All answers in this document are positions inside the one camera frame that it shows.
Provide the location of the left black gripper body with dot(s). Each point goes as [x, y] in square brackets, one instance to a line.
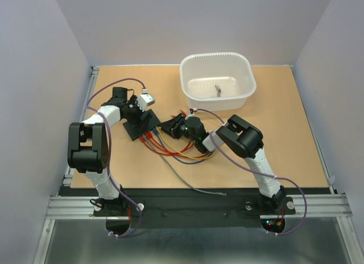
[133, 112]

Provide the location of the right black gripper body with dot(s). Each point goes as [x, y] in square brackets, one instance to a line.
[192, 137]

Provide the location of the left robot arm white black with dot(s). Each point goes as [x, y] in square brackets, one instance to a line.
[89, 148]

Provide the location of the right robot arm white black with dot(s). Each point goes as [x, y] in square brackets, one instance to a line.
[244, 139]

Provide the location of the small metal clip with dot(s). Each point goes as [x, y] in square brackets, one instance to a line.
[218, 91]

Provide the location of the white plastic tub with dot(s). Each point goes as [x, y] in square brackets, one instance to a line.
[231, 71]

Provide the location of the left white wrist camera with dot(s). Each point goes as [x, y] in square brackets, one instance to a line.
[145, 100]

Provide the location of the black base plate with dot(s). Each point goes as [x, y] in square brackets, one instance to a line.
[186, 208]

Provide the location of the aluminium rail frame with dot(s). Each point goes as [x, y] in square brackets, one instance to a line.
[276, 109]

